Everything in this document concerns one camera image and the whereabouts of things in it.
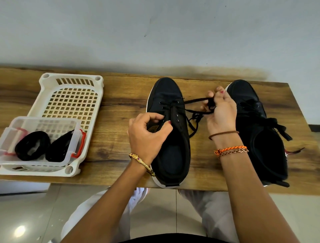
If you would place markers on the black sneaker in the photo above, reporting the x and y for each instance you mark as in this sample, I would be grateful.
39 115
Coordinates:
172 155
267 150

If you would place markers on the person's left hand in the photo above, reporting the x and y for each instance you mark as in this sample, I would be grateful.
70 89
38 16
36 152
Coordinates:
147 140

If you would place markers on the person's black shirt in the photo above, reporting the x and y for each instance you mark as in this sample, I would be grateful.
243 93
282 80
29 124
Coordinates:
175 238

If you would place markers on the white plastic lattice basket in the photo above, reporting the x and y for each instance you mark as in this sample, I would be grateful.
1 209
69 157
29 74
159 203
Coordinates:
72 100

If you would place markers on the person's right hand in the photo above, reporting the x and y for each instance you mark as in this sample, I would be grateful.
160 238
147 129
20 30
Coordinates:
222 112

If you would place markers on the person's right forearm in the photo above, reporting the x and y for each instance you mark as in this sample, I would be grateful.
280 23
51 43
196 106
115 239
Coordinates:
255 195

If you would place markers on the person's left forearm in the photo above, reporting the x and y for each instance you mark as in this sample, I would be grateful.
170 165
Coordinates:
107 210

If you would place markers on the black rolled band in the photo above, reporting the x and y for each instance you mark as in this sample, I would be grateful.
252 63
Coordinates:
21 149
59 149

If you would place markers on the white box under table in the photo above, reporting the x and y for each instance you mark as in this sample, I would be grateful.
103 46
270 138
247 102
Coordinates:
22 187

